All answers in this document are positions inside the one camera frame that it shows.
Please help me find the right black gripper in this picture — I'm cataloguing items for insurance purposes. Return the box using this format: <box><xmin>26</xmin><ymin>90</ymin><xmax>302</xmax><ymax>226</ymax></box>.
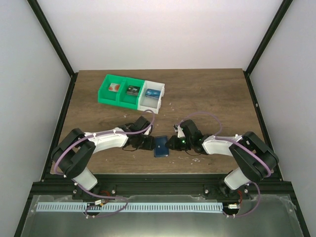
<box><xmin>165</xmin><ymin>135</ymin><xmax>193</xmax><ymax>152</ymax></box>

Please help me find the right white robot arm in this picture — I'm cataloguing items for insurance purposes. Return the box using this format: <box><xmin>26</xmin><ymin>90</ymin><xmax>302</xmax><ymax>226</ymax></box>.
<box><xmin>166</xmin><ymin>119</ymin><xmax>279</xmax><ymax>199</ymax></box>

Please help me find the black frame post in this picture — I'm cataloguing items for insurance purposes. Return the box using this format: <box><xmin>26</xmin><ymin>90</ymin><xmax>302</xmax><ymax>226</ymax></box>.
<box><xmin>245</xmin><ymin>0</ymin><xmax>294</xmax><ymax>75</ymax></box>
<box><xmin>26</xmin><ymin>0</ymin><xmax>76</xmax><ymax>77</ymax></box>

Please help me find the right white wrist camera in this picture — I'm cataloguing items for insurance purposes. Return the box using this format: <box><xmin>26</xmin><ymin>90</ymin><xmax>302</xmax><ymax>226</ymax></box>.
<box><xmin>173</xmin><ymin>124</ymin><xmax>186</xmax><ymax>143</ymax></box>

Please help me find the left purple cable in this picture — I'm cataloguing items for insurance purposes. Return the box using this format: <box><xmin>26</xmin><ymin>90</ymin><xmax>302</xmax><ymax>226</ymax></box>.
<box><xmin>54</xmin><ymin>110</ymin><xmax>156</xmax><ymax>175</ymax></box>

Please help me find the blue card holder wallet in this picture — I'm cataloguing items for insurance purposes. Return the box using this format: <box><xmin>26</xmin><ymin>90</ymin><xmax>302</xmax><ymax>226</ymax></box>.
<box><xmin>154</xmin><ymin>136</ymin><xmax>169</xmax><ymax>158</ymax></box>

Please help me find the red white card stack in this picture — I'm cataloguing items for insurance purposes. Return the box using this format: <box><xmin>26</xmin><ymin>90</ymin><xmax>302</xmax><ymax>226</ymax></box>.
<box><xmin>108</xmin><ymin>83</ymin><xmax>120</xmax><ymax>92</ymax></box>

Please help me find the right black frame post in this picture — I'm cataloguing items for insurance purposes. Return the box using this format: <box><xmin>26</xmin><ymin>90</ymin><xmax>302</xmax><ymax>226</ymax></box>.
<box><xmin>245</xmin><ymin>0</ymin><xmax>294</xmax><ymax>75</ymax></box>

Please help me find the white translucent bin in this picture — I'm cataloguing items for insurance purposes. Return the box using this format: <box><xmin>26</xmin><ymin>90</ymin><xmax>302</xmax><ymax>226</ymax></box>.
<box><xmin>137</xmin><ymin>80</ymin><xmax>165</xmax><ymax>114</ymax></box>

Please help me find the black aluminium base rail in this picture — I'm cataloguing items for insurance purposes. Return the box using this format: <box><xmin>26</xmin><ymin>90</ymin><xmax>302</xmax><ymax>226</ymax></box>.
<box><xmin>32</xmin><ymin>173</ymin><xmax>292</xmax><ymax>198</ymax></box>

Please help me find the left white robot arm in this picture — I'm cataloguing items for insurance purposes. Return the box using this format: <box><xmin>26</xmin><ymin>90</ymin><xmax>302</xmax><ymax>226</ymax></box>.
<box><xmin>51</xmin><ymin>116</ymin><xmax>155</xmax><ymax>199</ymax></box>

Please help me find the green bin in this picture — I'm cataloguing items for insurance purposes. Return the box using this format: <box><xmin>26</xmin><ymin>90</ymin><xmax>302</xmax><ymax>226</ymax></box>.
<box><xmin>98</xmin><ymin>74</ymin><xmax>126</xmax><ymax>106</ymax></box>
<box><xmin>118</xmin><ymin>77</ymin><xmax>145</xmax><ymax>110</ymax></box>

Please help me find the blue card stack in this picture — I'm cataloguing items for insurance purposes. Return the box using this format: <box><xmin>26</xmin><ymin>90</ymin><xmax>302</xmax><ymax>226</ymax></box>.
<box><xmin>145</xmin><ymin>88</ymin><xmax>161</xmax><ymax>100</ymax></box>

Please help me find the left black frame post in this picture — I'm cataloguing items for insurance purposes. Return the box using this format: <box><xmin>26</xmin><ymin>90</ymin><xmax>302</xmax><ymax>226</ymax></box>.
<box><xmin>26</xmin><ymin>0</ymin><xmax>76</xmax><ymax>77</ymax></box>

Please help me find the light blue slotted cable duct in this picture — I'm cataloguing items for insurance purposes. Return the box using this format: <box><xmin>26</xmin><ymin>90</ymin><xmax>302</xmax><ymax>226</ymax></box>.
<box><xmin>36</xmin><ymin>202</ymin><xmax>223</xmax><ymax>213</ymax></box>

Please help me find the black card stack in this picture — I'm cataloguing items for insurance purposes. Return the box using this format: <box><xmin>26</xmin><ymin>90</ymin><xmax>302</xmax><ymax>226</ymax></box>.
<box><xmin>126</xmin><ymin>85</ymin><xmax>140</xmax><ymax>96</ymax></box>

